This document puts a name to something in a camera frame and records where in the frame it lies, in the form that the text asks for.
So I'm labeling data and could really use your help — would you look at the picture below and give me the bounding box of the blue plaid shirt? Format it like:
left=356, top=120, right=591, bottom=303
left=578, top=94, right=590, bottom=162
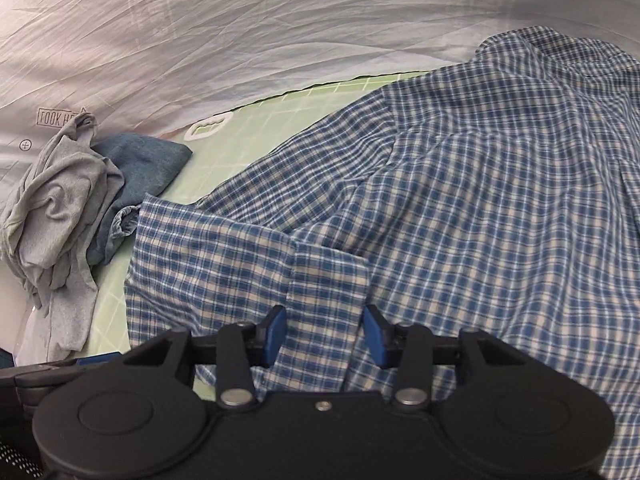
left=125, top=27, right=639, bottom=479

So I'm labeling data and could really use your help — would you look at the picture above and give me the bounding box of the crumpled light grey garment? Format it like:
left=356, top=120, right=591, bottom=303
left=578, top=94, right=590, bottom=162
left=1, top=113, right=125, bottom=365

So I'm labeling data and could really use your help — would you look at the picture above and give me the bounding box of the green grid cutting mat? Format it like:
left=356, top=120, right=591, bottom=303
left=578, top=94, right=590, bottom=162
left=70, top=73, right=413, bottom=359

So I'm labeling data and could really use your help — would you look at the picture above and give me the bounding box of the crumpled blue denim garment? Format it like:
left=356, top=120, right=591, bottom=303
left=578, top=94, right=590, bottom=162
left=87, top=133, right=192, bottom=266

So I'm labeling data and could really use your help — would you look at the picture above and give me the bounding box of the grey printed bed sheet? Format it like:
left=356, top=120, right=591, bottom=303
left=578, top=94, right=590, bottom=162
left=1, top=0, right=639, bottom=186

